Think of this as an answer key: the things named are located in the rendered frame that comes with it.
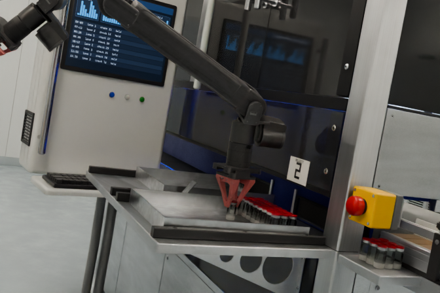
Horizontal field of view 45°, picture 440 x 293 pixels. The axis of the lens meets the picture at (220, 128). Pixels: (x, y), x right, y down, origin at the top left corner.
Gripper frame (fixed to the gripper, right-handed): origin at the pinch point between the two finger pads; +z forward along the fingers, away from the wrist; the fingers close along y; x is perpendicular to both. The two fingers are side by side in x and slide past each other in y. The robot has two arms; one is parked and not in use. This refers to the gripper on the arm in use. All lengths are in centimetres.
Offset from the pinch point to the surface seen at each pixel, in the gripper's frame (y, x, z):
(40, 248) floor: 51, 236, 92
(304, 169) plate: 14.0, -8.5, -10.5
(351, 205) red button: 5.2, -29.8, -7.3
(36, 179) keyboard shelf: -19, 74, 11
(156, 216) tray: -23.6, -4.8, 1.1
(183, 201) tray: -5.4, 12.0, 2.5
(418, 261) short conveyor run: 17.6, -38.8, 2.1
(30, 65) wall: 125, 520, -26
